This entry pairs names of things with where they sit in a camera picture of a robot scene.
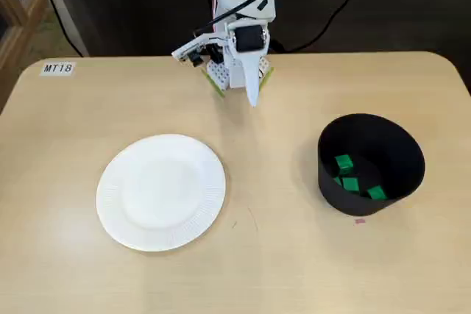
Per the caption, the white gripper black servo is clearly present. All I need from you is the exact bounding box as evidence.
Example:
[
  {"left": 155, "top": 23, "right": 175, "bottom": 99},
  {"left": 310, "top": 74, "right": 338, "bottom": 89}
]
[{"left": 224, "top": 21, "right": 272, "bottom": 108}]

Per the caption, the white paper plate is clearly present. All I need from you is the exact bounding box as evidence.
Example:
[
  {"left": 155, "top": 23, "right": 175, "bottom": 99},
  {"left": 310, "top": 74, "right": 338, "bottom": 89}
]
[{"left": 95, "top": 133, "right": 227, "bottom": 253}]

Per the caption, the black pot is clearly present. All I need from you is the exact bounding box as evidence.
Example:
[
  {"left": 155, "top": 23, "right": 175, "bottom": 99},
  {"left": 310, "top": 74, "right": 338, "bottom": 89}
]
[{"left": 316, "top": 113, "right": 427, "bottom": 217}]

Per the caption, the white MT18 label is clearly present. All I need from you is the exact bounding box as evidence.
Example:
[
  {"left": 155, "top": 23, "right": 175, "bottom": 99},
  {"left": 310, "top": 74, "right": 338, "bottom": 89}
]
[{"left": 39, "top": 62, "right": 76, "bottom": 77}]

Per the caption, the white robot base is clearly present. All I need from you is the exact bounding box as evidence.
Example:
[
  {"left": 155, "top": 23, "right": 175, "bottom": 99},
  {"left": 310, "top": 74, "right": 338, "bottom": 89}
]
[{"left": 207, "top": 52, "right": 269, "bottom": 90}]

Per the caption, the thin black cable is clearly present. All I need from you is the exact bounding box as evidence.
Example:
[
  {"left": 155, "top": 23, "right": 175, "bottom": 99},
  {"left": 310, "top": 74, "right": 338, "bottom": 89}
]
[{"left": 29, "top": 0, "right": 84, "bottom": 57}]

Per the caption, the grey metal frame post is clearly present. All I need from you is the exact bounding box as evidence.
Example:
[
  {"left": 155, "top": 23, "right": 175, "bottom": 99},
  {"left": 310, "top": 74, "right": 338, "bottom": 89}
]
[{"left": 43, "top": 0, "right": 90, "bottom": 57}]

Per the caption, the wooden shelf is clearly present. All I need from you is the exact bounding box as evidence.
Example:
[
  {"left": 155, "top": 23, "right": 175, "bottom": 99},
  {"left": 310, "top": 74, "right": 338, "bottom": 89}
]
[{"left": 0, "top": 0, "right": 49, "bottom": 83}]

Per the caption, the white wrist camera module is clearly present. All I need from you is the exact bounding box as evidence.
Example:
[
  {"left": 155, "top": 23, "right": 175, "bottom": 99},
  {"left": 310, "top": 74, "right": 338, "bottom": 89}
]
[{"left": 171, "top": 32, "right": 224, "bottom": 65}]

